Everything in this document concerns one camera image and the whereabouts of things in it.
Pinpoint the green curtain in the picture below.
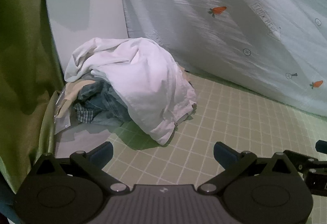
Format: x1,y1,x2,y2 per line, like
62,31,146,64
0,0,65,204

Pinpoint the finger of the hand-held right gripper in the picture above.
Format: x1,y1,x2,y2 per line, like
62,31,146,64
315,140,327,155
283,150,327,172

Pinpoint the carrot print quilt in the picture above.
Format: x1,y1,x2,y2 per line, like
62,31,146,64
119,0,327,122

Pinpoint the white mattress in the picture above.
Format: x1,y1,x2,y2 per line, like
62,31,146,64
43,0,128,160

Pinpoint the checked shirt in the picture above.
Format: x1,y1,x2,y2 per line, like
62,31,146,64
74,103,95,123

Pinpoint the clear plastic bag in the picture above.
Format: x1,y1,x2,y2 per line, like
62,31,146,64
54,86,75,135

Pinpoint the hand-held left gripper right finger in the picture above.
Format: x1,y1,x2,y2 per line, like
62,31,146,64
197,141,297,194

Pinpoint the beige cloth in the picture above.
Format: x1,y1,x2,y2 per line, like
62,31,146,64
60,81,95,118

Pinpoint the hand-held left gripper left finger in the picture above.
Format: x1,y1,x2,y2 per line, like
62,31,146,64
33,141,131,193

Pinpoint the white garment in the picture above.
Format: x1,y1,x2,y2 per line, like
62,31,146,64
64,37,198,146

